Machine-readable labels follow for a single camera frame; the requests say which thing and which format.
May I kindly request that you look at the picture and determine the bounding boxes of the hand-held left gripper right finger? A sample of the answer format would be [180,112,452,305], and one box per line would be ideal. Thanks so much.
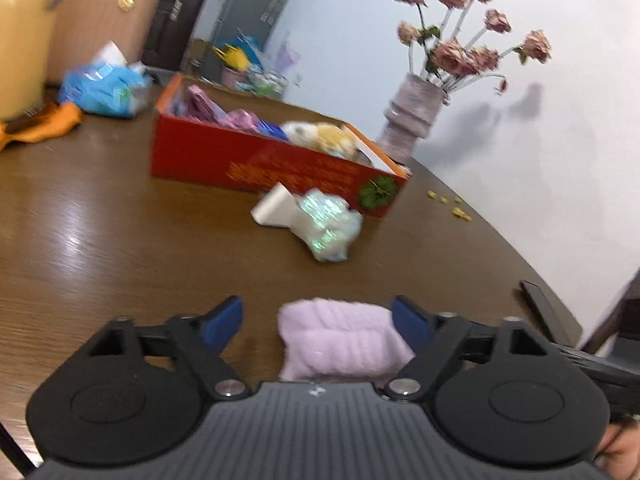
[385,296,583,402]

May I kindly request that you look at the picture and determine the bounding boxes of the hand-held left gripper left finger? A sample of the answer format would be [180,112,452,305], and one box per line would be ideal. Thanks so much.
[55,296,250,402]

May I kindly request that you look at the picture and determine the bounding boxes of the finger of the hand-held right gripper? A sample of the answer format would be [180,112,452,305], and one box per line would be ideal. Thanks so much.
[547,342,640,417]

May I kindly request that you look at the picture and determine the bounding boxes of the lilac fluffy towel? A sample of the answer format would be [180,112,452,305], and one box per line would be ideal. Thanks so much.
[277,300,416,388]

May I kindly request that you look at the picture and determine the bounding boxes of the white plastic packet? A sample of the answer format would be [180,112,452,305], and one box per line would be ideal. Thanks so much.
[250,182,364,263]

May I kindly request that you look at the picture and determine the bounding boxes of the red cardboard box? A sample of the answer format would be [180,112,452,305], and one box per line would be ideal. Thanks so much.
[150,72,413,218]

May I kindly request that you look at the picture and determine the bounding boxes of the small blue tissue packet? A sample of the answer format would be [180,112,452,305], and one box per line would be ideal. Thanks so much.
[257,120,288,140]

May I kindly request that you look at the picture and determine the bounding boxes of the pink plush toy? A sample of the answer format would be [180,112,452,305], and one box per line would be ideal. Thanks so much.
[220,109,263,133]

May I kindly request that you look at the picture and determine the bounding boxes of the yellow white plush toy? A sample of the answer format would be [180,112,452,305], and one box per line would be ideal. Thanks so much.
[280,121,366,161]

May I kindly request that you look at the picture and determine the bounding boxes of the person's right hand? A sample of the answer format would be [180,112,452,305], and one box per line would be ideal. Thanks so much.
[595,417,640,480]

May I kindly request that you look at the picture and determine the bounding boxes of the dark wooden chair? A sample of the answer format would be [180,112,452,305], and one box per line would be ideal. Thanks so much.
[580,267,640,361]

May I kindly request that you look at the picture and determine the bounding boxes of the yellow petal crumbs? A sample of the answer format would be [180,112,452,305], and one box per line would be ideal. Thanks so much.
[426,189,473,222]

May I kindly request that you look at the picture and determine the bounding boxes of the pink ribbed vase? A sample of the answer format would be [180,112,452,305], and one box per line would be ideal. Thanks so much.
[376,72,448,163]

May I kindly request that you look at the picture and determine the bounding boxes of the pink purple packets in box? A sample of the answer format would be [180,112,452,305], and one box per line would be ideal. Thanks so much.
[172,85,231,123]

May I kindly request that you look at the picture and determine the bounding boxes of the blue plastic tissue pack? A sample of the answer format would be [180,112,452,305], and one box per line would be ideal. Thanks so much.
[59,42,153,120]

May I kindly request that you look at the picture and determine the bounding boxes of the pile of colourful toys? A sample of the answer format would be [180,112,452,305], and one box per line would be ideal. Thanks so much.
[210,35,288,98]

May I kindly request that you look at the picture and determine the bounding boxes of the orange cloth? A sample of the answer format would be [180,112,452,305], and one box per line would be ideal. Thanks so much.
[0,101,85,153]

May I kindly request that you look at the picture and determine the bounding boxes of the bunch of dried pink roses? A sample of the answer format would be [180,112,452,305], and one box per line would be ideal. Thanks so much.
[390,0,553,96]

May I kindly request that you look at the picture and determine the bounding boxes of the dark brown door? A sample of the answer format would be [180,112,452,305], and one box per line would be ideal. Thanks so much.
[142,0,221,73]

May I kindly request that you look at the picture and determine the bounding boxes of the grey refrigerator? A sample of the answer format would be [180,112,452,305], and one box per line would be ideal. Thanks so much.
[210,0,301,61]

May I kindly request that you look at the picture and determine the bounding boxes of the pink suitcase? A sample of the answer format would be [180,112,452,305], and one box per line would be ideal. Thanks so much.
[47,0,162,86]

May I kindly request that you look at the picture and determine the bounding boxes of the yellow thermos jug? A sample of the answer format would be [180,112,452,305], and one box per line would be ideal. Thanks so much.
[0,0,63,121]

